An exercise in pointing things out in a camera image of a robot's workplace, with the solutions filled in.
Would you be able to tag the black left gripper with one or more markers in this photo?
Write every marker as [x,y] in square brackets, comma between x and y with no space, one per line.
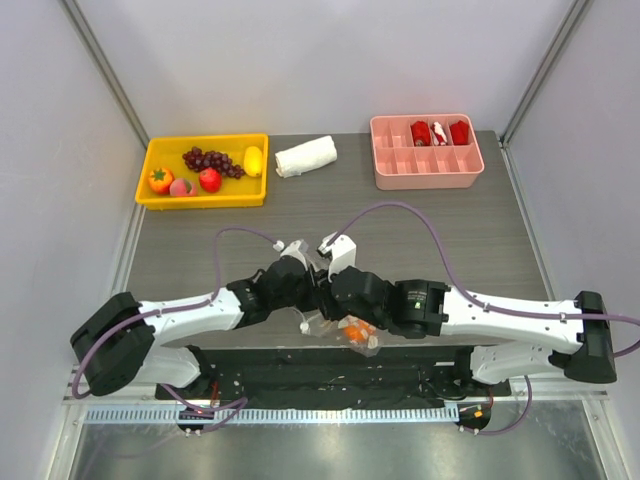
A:
[307,304]

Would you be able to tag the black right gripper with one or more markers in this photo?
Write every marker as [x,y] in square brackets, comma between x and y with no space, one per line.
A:
[329,298]

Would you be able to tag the clear zip top bag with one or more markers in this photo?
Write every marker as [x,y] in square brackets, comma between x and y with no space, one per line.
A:
[314,324]

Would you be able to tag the yellow fake mango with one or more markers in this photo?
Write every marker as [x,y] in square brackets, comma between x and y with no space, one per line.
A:
[252,162]

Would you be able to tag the red fake tomato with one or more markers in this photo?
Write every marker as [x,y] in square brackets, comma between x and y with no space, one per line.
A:
[210,180]

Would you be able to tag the pink fake peach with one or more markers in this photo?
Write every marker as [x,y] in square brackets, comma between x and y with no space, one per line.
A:
[182,187]

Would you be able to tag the purple fake grape bunch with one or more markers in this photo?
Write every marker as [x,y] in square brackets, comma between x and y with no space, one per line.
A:
[198,160]

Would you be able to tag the orange red fake persimmon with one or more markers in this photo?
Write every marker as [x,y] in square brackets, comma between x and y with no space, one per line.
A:
[160,180]

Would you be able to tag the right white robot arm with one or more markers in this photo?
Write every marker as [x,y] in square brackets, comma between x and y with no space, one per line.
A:
[534,336]

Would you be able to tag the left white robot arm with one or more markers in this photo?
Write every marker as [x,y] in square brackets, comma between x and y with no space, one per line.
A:
[127,341]

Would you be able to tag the rolled white towel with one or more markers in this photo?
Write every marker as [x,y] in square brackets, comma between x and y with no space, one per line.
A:
[306,157]

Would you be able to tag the pink divided organizer box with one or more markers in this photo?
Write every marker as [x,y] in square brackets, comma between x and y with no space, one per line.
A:
[399,165]

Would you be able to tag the red rolled cloth left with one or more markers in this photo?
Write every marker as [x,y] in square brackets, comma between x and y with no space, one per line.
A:
[420,133]

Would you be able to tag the yellow plastic tray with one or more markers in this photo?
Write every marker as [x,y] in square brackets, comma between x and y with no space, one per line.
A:
[168,152]

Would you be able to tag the red white rolled cloth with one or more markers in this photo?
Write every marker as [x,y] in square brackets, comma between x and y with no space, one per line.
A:
[439,134]

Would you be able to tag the red rolled cloth right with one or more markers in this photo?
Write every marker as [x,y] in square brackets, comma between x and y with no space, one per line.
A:
[460,132]

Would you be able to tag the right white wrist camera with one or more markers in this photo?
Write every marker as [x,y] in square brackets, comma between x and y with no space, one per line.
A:
[340,250]

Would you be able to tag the perforated metal cable rail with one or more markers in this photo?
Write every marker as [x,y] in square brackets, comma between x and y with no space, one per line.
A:
[174,414]

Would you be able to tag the grey aluminium corner rail left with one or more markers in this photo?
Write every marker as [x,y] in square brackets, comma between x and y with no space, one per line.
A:
[81,25]

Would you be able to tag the grey aluminium corner rail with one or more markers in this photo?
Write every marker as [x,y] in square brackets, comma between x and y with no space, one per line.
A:
[568,27]
[81,25]

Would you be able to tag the grey aluminium corner rail right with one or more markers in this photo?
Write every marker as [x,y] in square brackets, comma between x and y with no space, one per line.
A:
[568,27]

